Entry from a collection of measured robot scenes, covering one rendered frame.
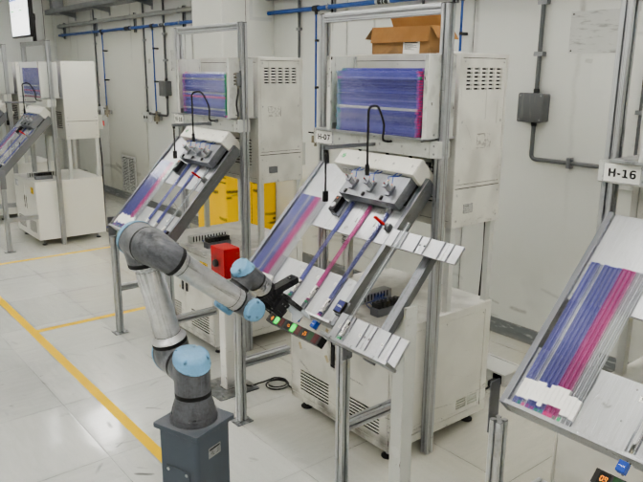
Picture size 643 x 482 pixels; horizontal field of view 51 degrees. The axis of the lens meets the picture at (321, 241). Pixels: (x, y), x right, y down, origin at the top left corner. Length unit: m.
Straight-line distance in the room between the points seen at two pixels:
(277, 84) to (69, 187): 3.41
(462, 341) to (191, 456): 1.43
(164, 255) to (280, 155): 2.11
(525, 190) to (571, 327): 2.23
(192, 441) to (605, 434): 1.18
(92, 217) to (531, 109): 4.51
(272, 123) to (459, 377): 1.80
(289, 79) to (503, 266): 1.77
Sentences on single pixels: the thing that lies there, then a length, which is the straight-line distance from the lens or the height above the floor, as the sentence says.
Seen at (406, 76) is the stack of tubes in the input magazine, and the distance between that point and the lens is 2.77.
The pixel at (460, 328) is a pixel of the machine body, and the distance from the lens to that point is 3.12.
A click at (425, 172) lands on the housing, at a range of 2.75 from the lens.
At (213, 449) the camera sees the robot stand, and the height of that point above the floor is 0.46.
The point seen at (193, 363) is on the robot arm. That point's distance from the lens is 2.15.
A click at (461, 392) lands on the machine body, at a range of 3.27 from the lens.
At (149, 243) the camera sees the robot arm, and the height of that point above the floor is 1.15.
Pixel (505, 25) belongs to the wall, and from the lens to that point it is 4.35.
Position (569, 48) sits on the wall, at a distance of 4.10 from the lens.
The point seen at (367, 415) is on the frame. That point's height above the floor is 0.32.
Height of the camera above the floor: 1.64
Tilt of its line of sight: 14 degrees down
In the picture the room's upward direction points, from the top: straight up
